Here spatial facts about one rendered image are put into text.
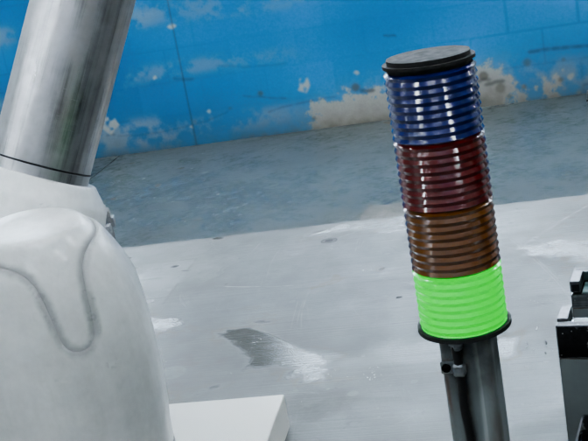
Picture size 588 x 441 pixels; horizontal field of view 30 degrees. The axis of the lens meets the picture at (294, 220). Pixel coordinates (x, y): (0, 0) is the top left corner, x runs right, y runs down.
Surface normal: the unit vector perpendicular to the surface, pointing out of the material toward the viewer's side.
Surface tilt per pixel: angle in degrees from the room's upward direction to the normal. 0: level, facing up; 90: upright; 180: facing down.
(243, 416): 0
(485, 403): 90
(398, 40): 90
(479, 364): 90
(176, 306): 0
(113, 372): 87
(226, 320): 0
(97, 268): 67
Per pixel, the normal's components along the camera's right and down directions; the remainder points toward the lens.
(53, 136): 0.33, 0.15
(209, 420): -0.17, -0.94
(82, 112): 0.65, 0.22
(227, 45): -0.16, 0.30
